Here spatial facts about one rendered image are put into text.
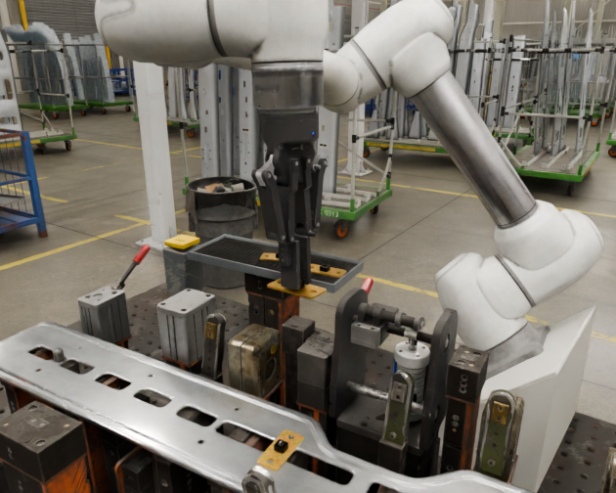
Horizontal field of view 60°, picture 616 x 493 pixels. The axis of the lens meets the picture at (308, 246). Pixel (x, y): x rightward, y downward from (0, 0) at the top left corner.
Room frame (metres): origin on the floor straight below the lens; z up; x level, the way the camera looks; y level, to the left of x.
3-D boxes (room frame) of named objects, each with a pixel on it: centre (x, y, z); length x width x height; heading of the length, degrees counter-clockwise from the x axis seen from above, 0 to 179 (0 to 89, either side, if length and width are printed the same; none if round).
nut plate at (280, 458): (0.66, 0.04, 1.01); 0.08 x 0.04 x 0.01; 150
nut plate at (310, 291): (0.68, 0.02, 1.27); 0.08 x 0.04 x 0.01; 52
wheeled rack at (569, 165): (6.91, -3.17, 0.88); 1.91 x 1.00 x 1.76; 147
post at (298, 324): (0.90, 0.02, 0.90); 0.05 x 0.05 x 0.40; 60
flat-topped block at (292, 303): (1.07, 0.08, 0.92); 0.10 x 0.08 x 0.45; 60
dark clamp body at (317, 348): (0.85, -0.03, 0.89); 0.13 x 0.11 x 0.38; 150
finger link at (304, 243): (0.69, 0.01, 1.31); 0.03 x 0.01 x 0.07; 52
